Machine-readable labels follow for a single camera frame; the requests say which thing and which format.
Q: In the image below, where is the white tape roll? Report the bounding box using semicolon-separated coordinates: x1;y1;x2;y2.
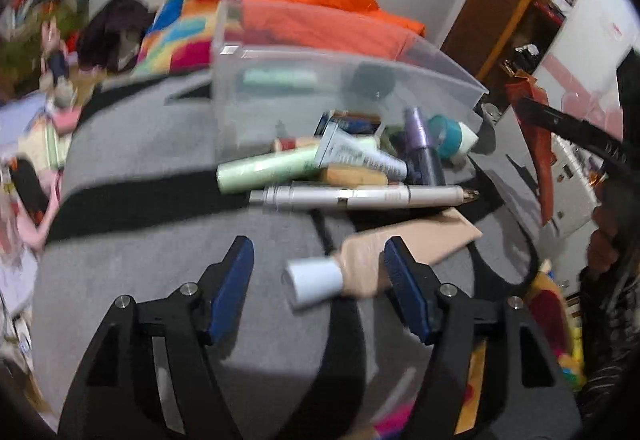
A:
451;122;478;165

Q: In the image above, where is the beige foundation tube white cap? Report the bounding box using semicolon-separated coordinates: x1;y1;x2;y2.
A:
282;208;483;309

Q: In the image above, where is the teal tape roll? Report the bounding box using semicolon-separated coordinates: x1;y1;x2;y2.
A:
427;115;462;160

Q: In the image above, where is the purple black mascara tube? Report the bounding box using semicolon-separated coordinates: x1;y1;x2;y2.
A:
404;107;446;186

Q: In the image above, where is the grey black patterned blanket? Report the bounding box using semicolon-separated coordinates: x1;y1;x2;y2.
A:
34;71;541;439

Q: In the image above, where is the blue ointment box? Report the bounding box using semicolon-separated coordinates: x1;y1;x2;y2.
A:
314;110;382;137

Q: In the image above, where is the silver white cosmetic pen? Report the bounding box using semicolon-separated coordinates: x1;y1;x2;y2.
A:
248;185;480;211

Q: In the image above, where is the tan wooden cosmetic stick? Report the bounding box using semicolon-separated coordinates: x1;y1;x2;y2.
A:
320;164;388;188

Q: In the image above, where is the white ointment tube green print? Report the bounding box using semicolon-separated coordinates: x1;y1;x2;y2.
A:
314;123;408;181

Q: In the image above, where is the orange puffy jacket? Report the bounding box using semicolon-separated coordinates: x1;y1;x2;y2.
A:
241;0;426;61

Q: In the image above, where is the light green cosmetic tube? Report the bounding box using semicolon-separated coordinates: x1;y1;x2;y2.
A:
216;145;319;194

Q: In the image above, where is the clear plastic storage bin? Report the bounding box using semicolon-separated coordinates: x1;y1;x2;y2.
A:
212;0;488;164

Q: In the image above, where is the dark purple bag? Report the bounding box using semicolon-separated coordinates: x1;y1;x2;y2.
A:
77;0;155;74

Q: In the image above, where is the green cluttered storage basket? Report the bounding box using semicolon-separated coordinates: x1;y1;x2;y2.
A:
1;0;90;95

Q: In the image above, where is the colourful patchwork blanket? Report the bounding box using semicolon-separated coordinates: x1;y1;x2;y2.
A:
134;0;220;75

